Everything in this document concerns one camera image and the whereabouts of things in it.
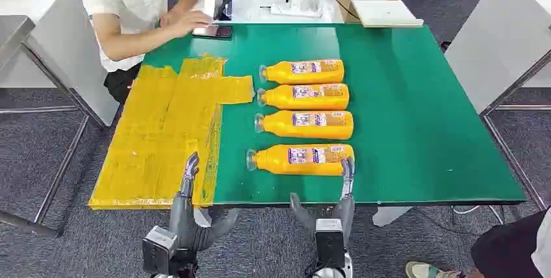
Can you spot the person's right hand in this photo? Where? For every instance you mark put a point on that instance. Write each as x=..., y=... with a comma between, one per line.
x=189, y=22

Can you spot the standing person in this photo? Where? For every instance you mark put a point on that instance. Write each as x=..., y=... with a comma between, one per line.
x=512, y=250

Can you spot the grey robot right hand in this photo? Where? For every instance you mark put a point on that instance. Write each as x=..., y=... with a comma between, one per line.
x=348, y=211

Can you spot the white desk with steel frame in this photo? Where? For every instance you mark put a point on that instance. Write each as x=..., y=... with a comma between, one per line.
x=495, y=39

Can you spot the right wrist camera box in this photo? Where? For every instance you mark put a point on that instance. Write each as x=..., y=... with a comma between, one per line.
x=329, y=241

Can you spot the white power strip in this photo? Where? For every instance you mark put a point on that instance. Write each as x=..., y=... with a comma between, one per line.
x=292, y=10

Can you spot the white table leg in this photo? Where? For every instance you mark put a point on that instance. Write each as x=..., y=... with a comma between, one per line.
x=389, y=215
x=202, y=217

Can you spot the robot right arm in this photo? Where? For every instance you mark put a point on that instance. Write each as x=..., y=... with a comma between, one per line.
x=333, y=272

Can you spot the green table mat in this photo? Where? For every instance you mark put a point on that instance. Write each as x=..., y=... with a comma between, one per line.
x=409, y=117

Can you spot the yellow sheet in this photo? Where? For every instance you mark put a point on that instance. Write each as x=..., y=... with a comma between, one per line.
x=150, y=138

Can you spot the person's shoe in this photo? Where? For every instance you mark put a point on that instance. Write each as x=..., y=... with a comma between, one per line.
x=424, y=271

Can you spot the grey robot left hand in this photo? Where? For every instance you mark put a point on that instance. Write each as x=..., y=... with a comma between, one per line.
x=185, y=220

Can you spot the black smartphone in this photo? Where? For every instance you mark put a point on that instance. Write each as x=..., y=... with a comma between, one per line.
x=213, y=31

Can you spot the seated person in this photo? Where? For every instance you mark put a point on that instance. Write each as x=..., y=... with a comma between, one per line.
x=129, y=0

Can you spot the person's left hand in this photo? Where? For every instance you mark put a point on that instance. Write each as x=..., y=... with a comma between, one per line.
x=168, y=15

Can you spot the white foam sheet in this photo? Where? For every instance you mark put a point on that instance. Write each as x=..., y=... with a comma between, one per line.
x=387, y=13

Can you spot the steel frame table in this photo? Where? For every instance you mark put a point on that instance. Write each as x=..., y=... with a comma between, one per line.
x=13, y=30

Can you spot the orange drink bottle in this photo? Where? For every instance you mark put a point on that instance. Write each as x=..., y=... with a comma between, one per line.
x=318, y=76
x=280, y=125
x=275, y=162
x=318, y=101

